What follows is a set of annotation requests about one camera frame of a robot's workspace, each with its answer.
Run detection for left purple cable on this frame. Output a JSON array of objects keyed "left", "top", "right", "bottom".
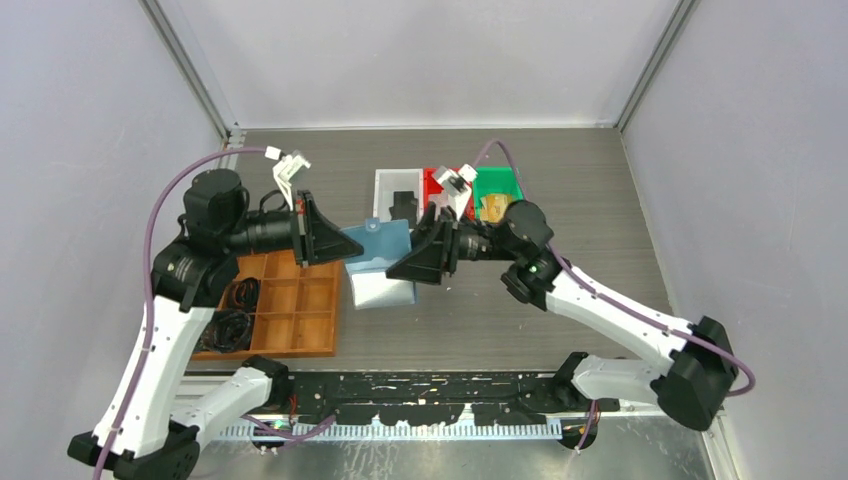
[{"left": 89, "top": 146, "right": 337, "bottom": 480}]

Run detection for green plastic bin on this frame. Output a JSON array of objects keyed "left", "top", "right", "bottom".
[{"left": 473, "top": 167, "right": 524, "bottom": 220}]

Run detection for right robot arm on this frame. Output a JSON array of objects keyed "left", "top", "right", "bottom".
[{"left": 386, "top": 200, "right": 741, "bottom": 431}]

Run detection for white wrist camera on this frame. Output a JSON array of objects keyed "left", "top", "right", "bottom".
[
  {"left": 272, "top": 150, "right": 311, "bottom": 210},
  {"left": 431, "top": 164, "right": 477, "bottom": 220}
]

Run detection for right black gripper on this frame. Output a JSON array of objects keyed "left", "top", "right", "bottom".
[{"left": 382, "top": 202, "right": 520, "bottom": 287}]

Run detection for red plastic bin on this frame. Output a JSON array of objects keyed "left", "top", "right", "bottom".
[{"left": 422, "top": 168, "right": 476, "bottom": 220}]

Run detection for gold cards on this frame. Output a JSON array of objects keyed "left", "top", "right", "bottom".
[{"left": 479, "top": 193, "right": 513, "bottom": 223}]

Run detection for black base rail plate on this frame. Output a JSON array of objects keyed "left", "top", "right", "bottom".
[{"left": 250, "top": 371, "right": 589, "bottom": 427}]

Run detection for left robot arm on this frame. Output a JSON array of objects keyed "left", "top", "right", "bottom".
[{"left": 67, "top": 169, "right": 364, "bottom": 479}]

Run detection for white plastic bin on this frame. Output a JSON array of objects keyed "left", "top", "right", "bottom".
[{"left": 372, "top": 169, "right": 424, "bottom": 229}]

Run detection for orange wooden divider tray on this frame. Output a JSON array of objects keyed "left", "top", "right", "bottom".
[{"left": 192, "top": 251, "right": 344, "bottom": 361}]

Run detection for black card stack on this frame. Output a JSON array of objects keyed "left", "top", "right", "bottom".
[{"left": 389, "top": 190, "right": 418, "bottom": 228}]

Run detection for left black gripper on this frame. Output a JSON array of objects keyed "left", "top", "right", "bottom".
[{"left": 221, "top": 188, "right": 363, "bottom": 266}]

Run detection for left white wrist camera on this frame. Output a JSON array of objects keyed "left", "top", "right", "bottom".
[{"left": 272, "top": 150, "right": 311, "bottom": 210}]

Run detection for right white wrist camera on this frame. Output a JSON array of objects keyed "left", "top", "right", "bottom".
[{"left": 431, "top": 164, "right": 477, "bottom": 220}]

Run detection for black coiled bands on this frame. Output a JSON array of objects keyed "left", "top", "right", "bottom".
[{"left": 198, "top": 309, "right": 253, "bottom": 354}]

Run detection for small black coiled band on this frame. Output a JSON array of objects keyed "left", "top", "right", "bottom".
[{"left": 223, "top": 277, "right": 261, "bottom": 313}]

